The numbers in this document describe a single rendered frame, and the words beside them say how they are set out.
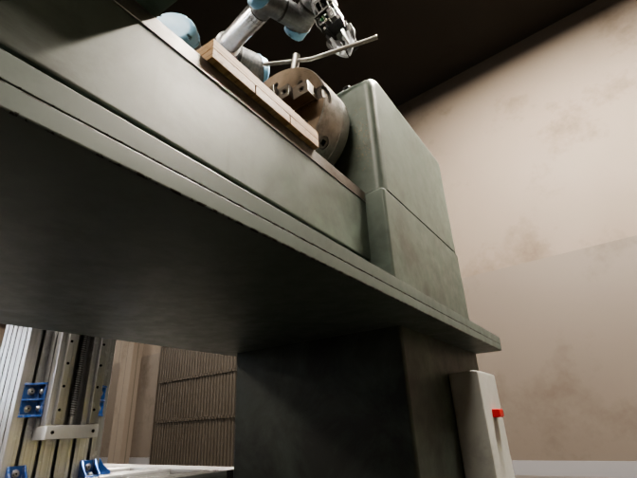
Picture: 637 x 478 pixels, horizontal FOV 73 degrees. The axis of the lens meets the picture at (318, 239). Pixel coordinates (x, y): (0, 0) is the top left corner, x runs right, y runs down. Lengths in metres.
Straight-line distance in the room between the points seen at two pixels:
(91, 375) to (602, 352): 2.69
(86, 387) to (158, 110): 0.99
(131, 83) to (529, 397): 2.94
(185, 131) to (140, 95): 0.07
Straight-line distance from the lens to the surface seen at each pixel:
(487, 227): 3.46
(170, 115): 0.63
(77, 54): 0.59
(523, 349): 3.20
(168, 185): 0.39
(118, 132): 0.38
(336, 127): 1.13
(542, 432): 3.18
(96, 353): 1.46
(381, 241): 1.02
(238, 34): 1.65
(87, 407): 1.45
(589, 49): 3.92
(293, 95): 1.12
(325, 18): 1.39
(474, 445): 1.18
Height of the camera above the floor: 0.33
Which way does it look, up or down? 24 degrees up
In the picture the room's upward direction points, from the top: 3 degrees counter-clockwise
